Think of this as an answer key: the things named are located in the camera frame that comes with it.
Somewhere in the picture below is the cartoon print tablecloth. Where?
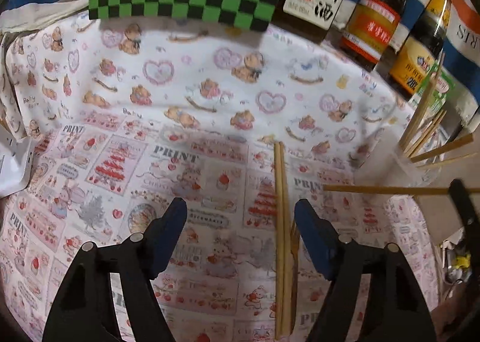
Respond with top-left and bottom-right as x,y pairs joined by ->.
1,13 -> 439,341

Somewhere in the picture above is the translucent plastic cup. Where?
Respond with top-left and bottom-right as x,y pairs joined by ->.
352,99 -> 443,198

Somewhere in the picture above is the green milk drink carton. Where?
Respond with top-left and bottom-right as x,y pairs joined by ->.
408,62 -> 456,118

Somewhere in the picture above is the oyster sauce bottle yellow label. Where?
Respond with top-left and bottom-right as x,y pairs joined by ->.
387,0 -> 452,101

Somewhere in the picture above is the white desk lamp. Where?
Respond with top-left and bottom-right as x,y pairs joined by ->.
0,126 -> 34,198

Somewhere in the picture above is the dark vinegar bottle red cap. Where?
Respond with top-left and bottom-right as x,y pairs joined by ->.
340,0 -> 407,72

